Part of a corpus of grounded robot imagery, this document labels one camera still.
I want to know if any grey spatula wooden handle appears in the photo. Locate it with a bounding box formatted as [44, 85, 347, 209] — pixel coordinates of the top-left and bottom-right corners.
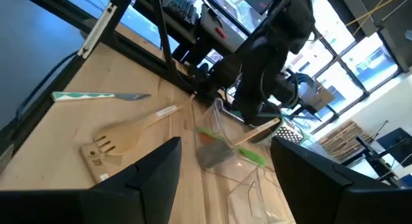
[196, 117, 282, 169]

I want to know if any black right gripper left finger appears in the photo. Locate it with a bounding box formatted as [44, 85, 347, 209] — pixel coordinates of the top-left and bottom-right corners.
[0, 136, 183, 224]

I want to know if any wooden slotted turner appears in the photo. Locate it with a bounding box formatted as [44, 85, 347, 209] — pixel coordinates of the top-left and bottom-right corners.
[93, 103, 196, 157]

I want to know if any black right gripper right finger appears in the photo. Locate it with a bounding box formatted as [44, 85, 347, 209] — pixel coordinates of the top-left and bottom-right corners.
[269, 136, 412, 224]

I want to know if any wooden slat stack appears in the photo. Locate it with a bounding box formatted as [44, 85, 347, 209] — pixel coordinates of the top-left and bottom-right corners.
[317, 120, 371, 160]

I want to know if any red silicone spatula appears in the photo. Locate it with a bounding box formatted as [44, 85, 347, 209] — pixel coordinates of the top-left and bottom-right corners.
[198, 133, 217, 147]

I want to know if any cardboard box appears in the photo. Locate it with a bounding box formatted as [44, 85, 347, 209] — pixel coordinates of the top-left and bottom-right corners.
[299, 82, 335, 112]

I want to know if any yellow cord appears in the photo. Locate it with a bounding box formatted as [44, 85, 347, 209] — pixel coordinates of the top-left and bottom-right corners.
[346, 0, 408, 37]

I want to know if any black desk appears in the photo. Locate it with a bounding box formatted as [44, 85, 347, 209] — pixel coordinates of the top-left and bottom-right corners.
[133, 0, 255, 57]

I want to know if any clear plastic bin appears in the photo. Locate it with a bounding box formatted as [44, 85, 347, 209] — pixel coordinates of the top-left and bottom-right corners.
[192, 97, 290, 186]
[225, 165, 295, 224]

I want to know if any silver hinge bracket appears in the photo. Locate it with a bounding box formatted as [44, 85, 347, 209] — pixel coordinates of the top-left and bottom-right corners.
[78, 3, 118, 60]

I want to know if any backlit keyboard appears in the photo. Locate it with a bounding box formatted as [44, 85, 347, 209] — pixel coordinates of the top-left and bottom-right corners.
[165, 0, 199, 25]

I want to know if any large window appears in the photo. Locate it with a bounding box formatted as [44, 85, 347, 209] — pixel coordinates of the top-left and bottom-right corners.
[205, 0, 402, 135]

